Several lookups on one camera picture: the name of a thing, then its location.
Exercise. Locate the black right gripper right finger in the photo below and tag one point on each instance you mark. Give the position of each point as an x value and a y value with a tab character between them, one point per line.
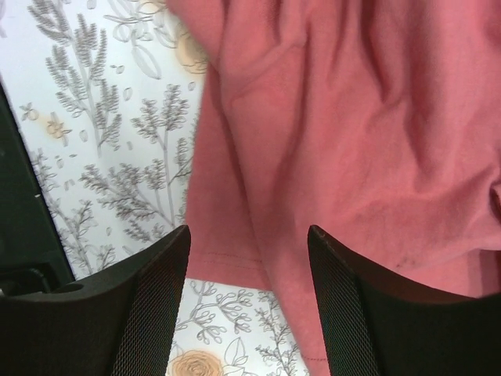
377	322

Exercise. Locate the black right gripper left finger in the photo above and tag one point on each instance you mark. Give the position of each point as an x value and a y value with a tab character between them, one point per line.
119	321

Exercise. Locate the dusty rose t-shirt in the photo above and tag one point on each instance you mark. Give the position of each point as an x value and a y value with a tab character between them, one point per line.
378	121

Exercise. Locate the floral patterned table mat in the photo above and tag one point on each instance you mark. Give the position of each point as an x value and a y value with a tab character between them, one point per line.
106	97

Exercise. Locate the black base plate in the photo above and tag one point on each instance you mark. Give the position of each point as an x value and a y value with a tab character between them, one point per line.
32	256

